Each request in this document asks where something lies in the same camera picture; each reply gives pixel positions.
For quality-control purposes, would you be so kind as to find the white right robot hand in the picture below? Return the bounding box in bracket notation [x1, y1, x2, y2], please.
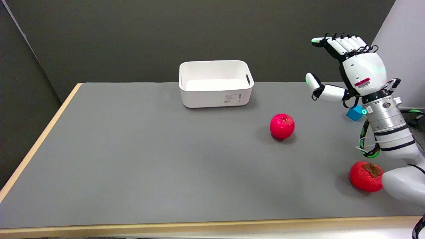
[305, 33, 401, 109]

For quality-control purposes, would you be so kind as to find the red apple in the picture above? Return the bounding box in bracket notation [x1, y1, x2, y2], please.
[270, 114, 295, 140]

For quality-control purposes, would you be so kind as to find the blue cube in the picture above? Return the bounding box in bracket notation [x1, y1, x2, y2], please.
[346, 105, 364, 121]

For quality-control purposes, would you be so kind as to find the red persimmon with brown calyx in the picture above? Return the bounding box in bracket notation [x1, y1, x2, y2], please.
[349, 161, 384, 193]

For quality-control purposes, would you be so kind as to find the white plastic storage bin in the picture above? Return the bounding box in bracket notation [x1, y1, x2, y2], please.
[179, 60, 255, 109]

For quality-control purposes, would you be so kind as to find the grey table mat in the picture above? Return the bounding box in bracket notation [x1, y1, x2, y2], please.
[0, 82, 425, 229]

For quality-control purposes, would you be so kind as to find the black and green cable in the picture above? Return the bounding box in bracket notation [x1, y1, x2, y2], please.
[360, 118, 381, 158]

